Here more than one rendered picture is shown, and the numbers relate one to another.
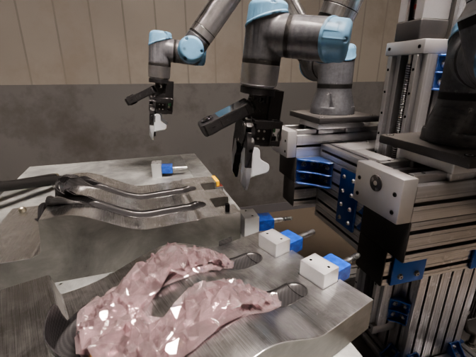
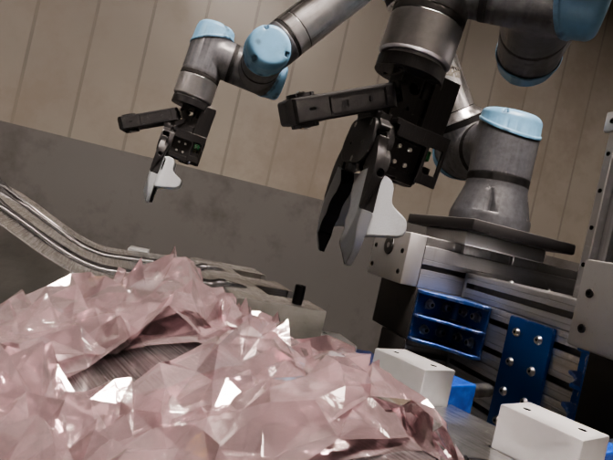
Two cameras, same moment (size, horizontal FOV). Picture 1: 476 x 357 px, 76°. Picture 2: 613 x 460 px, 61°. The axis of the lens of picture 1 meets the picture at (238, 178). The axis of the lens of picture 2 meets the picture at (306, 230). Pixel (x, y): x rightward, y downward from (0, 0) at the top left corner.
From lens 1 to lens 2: 0.25 m
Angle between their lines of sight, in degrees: 19
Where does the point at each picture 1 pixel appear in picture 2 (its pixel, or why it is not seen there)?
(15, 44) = not seen: outside the picture
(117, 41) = (122, 80)
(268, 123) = (423, 132)
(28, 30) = not seen: outside the picture
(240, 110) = (373, 91)
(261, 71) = (431, 24)
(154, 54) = (197, 56)
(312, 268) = (541, 423)
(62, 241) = not seen: outside the picture
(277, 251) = (424, 390)
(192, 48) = (272, 45)
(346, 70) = (525, 154)
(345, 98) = (518, 202)
